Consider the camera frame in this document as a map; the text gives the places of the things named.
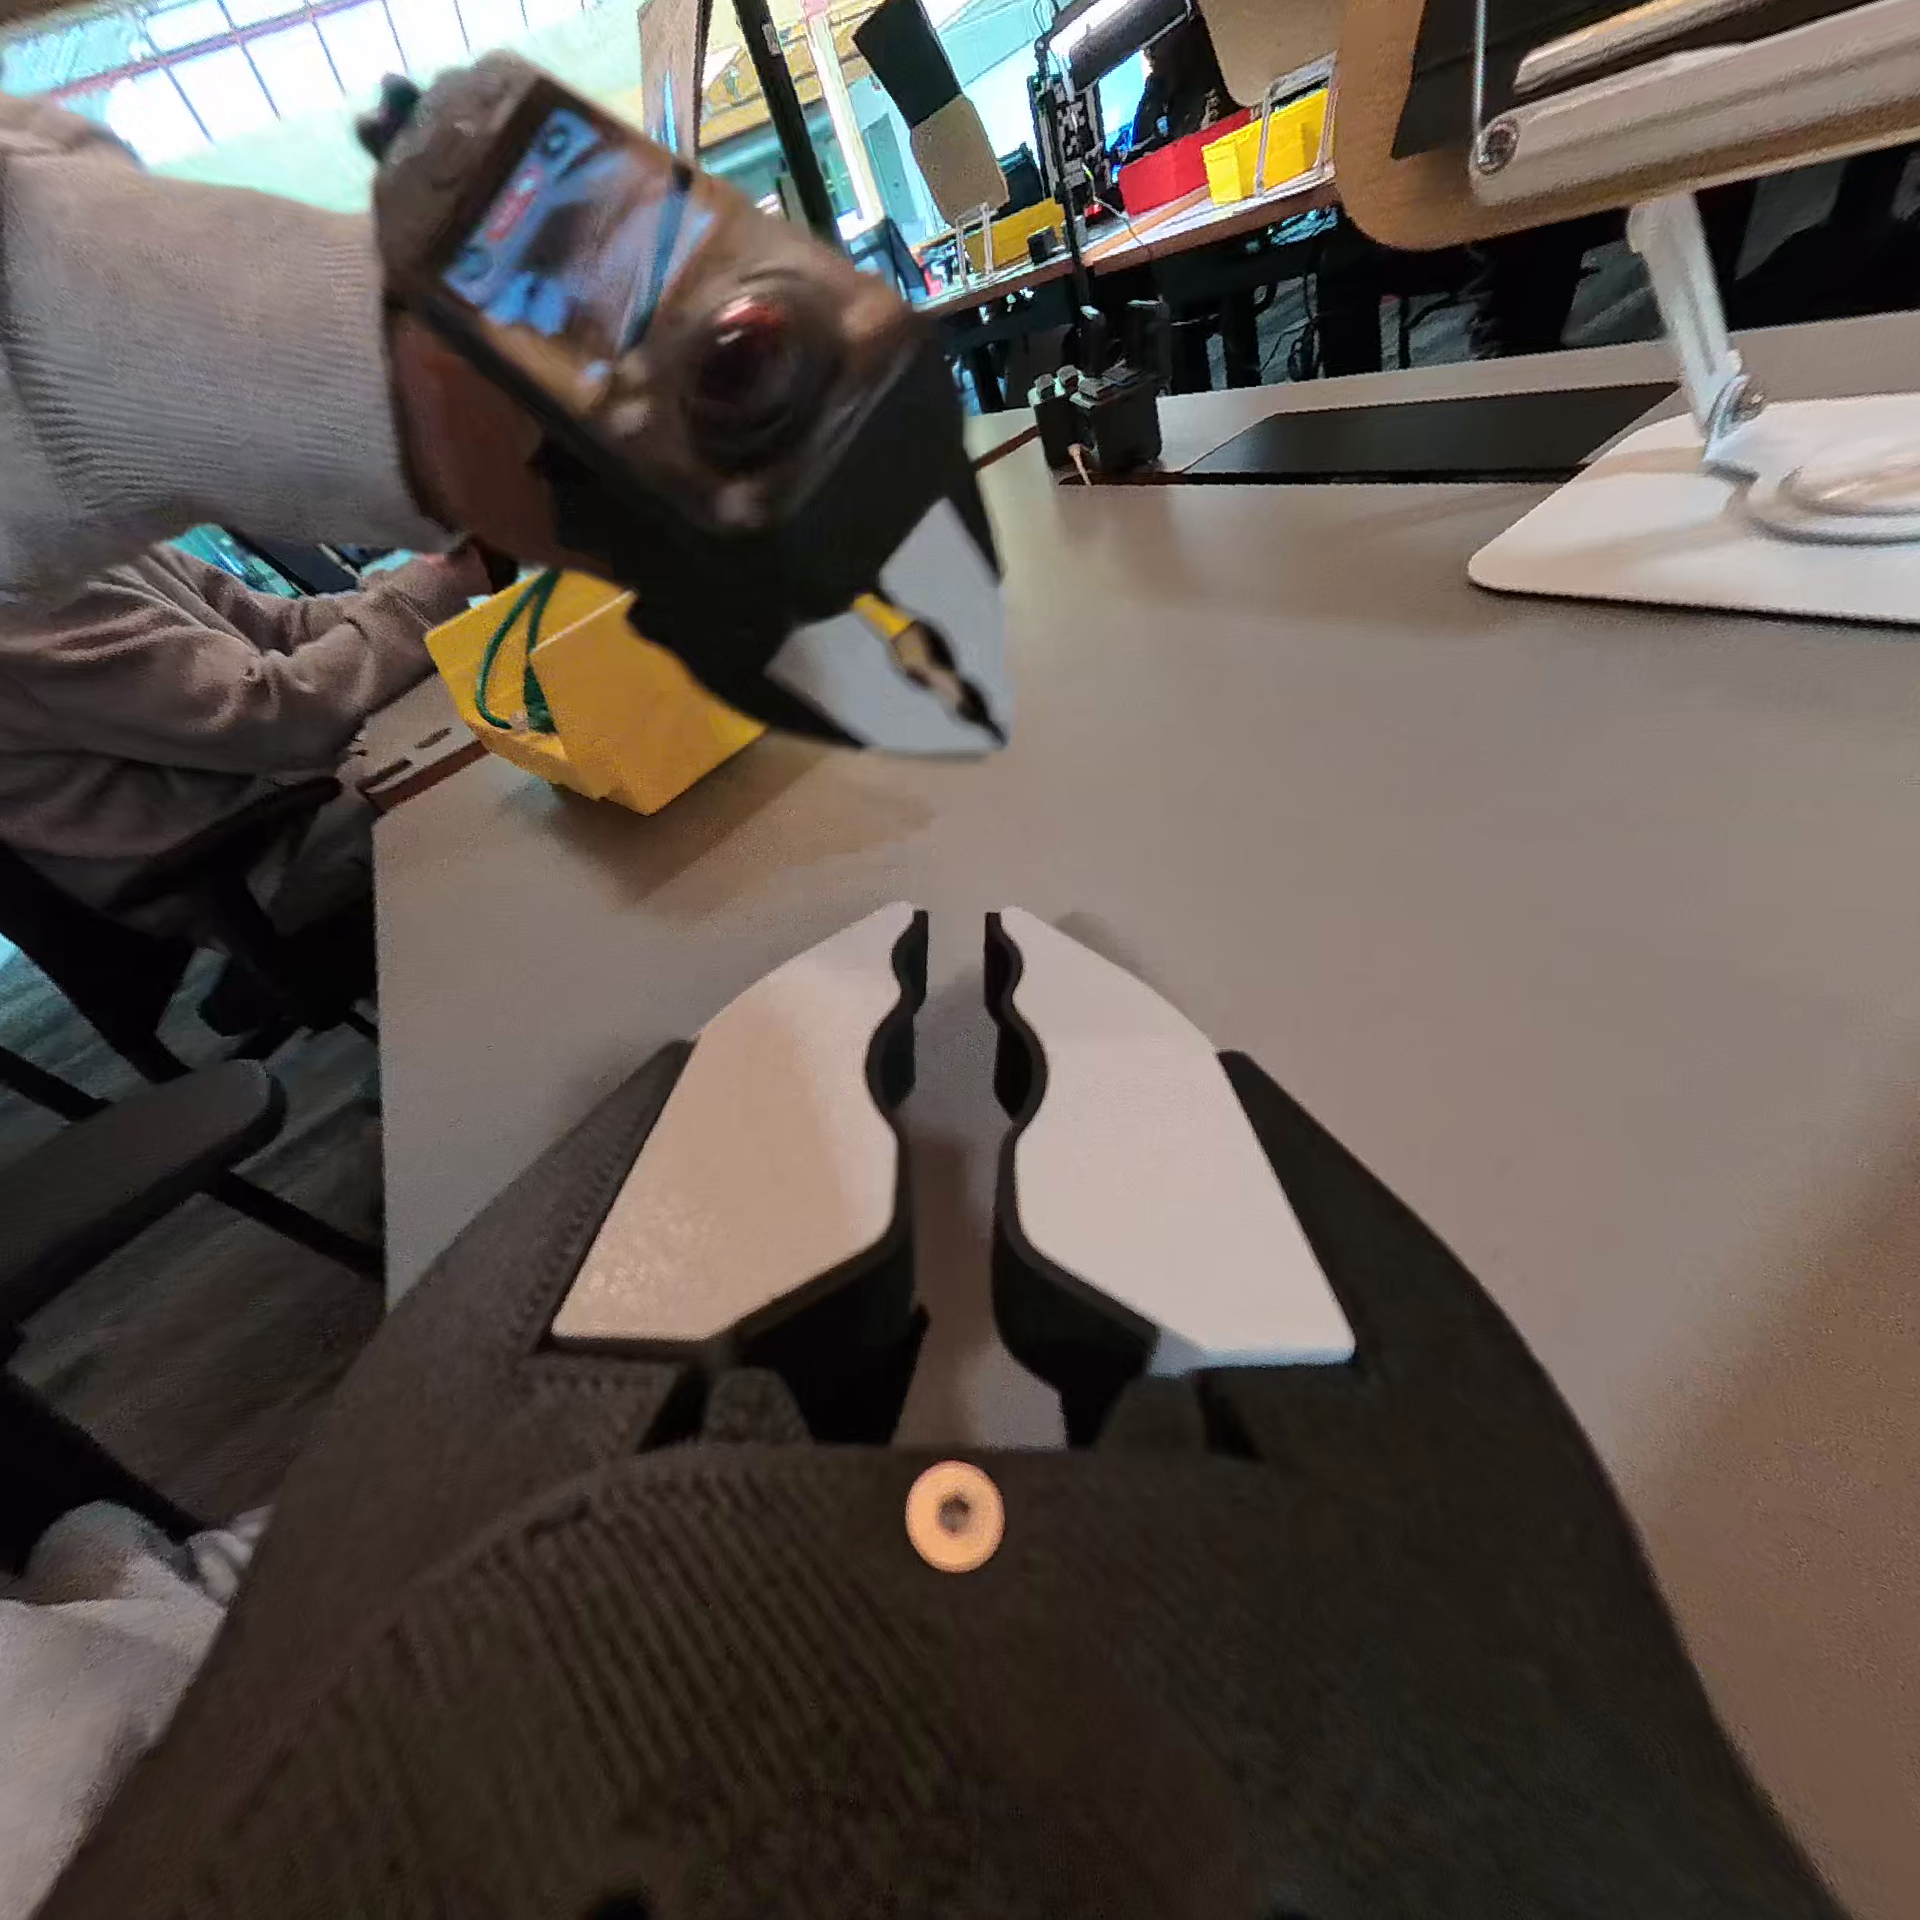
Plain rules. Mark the paper covered board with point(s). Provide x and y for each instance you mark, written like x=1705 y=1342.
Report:
x=673 y=76

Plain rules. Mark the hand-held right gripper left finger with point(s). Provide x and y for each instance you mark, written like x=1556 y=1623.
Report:
x=749 y=1170

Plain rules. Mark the black slanted pole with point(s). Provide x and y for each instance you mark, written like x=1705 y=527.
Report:
x=779 y=120

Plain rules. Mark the black pole clamp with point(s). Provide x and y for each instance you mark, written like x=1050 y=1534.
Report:
x=1118 y=427

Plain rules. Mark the person's left forearm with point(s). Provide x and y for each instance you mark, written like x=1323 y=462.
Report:
x=180 y=329

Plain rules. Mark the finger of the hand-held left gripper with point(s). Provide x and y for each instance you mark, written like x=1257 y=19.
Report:
x=961 y=599
x=854 y=675

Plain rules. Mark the long work table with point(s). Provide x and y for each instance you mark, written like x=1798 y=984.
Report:
x=1201 y=234

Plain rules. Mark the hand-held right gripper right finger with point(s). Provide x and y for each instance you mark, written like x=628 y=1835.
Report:
x=1171 y=1200

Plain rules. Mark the person's left hand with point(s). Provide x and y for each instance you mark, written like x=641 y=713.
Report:
x=481 y=464

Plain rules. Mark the large yellow plastic bin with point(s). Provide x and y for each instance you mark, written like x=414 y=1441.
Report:
x=628 y=721

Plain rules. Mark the white metal stand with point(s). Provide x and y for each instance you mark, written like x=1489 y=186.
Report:
x=1650 y=556

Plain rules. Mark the small yellow bin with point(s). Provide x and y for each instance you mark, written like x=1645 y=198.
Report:
x=1275 y=148
x=1012 y=241

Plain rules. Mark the black and wood panel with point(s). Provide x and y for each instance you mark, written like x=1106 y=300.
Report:
x=961 y=164

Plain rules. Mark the small red bin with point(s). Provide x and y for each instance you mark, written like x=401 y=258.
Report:
x=1171 y=172

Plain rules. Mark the black desk lamp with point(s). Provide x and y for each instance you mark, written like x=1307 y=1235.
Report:
x=1125 y=38

